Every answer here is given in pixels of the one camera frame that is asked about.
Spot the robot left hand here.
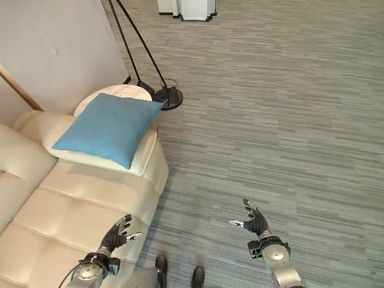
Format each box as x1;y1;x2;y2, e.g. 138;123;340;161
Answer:
100;214;144;252

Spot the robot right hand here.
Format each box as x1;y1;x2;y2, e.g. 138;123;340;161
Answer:
229;198;271;236

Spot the cream leather sofa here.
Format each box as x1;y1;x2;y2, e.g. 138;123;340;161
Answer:
0;110;170;288

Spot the dark robot left foot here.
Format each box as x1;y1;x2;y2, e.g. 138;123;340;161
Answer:
155;254;169;284

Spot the dark robot foot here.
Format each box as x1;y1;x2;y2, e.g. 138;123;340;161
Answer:
191;266;206;288
155;254;169;284

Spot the dark robot right foot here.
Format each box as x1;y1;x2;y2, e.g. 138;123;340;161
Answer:
191;266;206;288

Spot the blue square cushion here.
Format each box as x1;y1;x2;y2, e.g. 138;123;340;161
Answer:
52;92;164;170

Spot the round white side table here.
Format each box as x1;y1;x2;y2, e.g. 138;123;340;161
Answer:
73;85;154;116

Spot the black floor lamp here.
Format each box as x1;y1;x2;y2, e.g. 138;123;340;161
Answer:
107;0;184;109

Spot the white folding partition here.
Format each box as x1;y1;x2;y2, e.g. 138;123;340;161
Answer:
157;0;218;22

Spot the wooden wall trim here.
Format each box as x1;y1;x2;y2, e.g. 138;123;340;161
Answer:
0;64;44;112

